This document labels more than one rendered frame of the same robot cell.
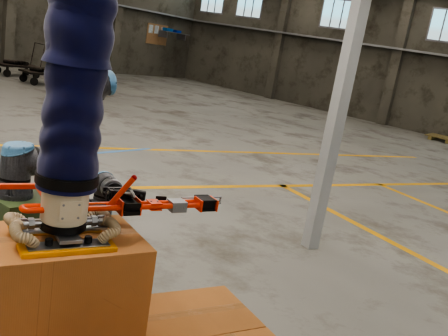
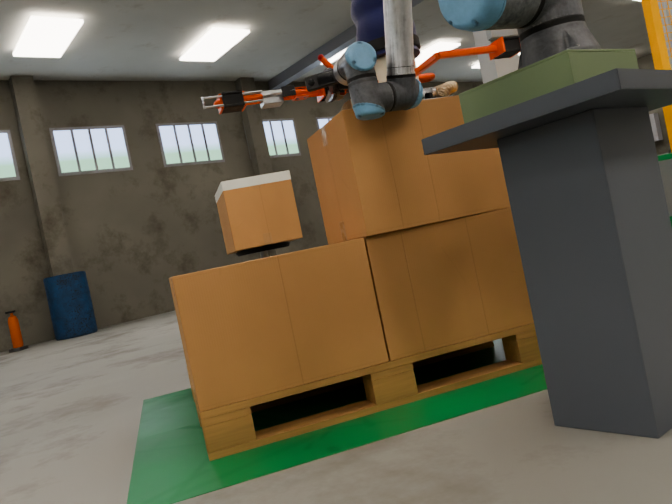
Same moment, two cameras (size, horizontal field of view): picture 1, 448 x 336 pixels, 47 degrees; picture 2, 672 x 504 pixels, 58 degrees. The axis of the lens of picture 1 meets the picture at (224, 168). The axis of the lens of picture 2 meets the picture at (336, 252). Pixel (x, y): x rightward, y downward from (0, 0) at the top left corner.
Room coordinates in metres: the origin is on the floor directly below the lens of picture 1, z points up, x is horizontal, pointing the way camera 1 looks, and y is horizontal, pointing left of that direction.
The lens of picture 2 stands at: (4.04, 0.83, 0.54)
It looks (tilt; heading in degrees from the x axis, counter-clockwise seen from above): 1 degrees down; 195
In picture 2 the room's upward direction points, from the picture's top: 12 degrees counter-clockwise
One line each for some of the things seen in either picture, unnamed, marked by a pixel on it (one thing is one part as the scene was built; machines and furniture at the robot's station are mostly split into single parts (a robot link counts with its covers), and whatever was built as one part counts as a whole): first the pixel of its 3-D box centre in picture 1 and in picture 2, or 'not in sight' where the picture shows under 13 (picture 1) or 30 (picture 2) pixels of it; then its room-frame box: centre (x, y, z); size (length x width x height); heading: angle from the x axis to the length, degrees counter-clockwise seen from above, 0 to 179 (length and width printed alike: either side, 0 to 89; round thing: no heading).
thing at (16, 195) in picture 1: (14, 186); (555, 48); (2.47, 1.03, 0.89); 0.19 x 0.19 x 0.10
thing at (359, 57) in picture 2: (105, 183); (357, 62); (2.21, 0.51, 1.06); 0.12 x 0.09 x 0.10; 31
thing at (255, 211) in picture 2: not in sight; (256, 215); (0.48, -0.61, 0.82); 0.60 x 0.40 x 0.40; 30
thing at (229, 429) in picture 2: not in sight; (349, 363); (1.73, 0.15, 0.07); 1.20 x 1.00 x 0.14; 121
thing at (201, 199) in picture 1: (205, 203); (231, 102); (2.13, 0.05, 1.07); 0.08 x 0.07 x 0.05; 123
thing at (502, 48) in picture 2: not in sight; (506, 47); (1.87, 0.95, 1.07); 0.09 x 0.08 x 0.05; 33
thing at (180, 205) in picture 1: (177, 205); (271, 99); (2.06, 0.17, 1.07); 0.07 x 0.07 x 0.04; 33
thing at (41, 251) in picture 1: (69, 243); not in sight; (1.73, 0.51, 0.97); 0.34 x 0.10 x 0.05; 123
